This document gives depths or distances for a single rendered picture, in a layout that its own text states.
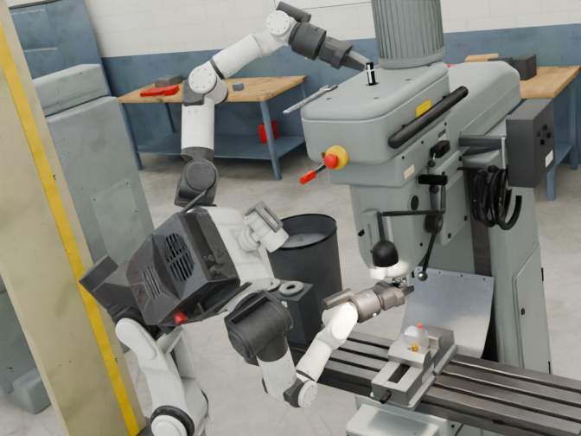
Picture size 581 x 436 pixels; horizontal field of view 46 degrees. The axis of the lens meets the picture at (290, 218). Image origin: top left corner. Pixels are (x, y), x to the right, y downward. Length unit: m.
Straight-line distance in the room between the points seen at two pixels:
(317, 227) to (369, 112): 2.73
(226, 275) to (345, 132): 0.47
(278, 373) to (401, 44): 0.99
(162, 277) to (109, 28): 7.59
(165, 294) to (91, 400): 1.91
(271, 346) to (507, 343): 1.12
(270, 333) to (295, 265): 2.32
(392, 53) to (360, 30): 4.81
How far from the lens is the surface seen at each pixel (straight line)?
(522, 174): 2.09
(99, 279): 2.02
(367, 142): 1.75
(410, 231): 2.00
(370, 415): 2.35
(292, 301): 2.45
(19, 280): 3.24
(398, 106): 1.81
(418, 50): 2.06
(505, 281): 2.52
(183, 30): 8.30
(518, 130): 2.05
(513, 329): 2.64
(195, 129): 1.91
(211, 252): 1.73
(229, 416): 3.85
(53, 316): 3.37
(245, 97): 6.82
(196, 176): 1.83
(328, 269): 4.14
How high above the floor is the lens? 2.33
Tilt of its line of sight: 23 degrees down
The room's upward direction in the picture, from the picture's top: 11 degrees counter-clockwise
